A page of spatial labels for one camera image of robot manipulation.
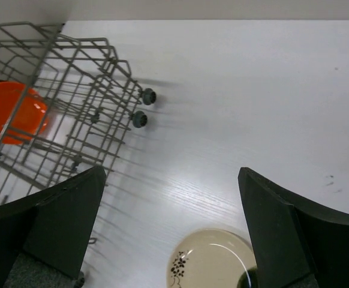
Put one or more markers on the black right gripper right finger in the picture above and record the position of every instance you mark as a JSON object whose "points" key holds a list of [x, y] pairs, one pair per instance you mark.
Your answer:
{"points": [[296, 241]]}

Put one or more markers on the grey wire dish rack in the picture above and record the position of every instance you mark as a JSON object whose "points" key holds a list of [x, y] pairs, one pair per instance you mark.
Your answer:
{"points": [[66, 105]]}

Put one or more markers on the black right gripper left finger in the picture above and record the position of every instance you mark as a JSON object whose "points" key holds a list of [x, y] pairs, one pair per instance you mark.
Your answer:
{"points": [[44, 236]]}

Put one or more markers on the beige plate with black patch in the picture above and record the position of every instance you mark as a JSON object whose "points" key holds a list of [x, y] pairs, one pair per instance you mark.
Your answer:
{"points": [[212, 258]]}

